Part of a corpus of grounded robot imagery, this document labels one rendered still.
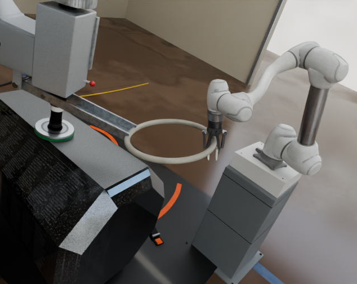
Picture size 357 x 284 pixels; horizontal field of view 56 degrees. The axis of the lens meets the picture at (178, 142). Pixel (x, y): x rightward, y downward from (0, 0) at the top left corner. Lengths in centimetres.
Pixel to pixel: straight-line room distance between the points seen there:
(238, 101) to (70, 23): 84
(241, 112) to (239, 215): 104
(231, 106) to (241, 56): 529
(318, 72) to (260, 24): 485
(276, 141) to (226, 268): 104
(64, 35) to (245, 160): 132
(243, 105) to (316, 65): 49
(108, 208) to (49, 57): 80
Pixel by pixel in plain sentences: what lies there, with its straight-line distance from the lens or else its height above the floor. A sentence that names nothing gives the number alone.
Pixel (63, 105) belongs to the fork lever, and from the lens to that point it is 191.
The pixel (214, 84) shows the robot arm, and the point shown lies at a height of 145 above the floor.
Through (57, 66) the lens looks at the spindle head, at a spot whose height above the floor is 131.
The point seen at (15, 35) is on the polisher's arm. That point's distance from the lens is 190.
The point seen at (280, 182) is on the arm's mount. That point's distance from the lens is 221.
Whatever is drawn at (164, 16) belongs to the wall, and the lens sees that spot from 798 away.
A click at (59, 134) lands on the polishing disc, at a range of 202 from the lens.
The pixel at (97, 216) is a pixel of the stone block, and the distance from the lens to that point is 178.
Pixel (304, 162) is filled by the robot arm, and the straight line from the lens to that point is 212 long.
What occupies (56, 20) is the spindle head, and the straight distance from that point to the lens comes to 173.
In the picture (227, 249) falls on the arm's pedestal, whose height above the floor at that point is 22.
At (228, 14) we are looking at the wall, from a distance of 699.
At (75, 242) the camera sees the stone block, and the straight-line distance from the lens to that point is 180.
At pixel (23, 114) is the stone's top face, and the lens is 226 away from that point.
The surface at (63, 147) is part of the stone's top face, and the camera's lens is 199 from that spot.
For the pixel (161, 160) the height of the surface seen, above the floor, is 110.
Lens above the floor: 199
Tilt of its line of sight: 30 degrees down
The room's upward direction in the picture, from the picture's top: 19 degrees clockwise
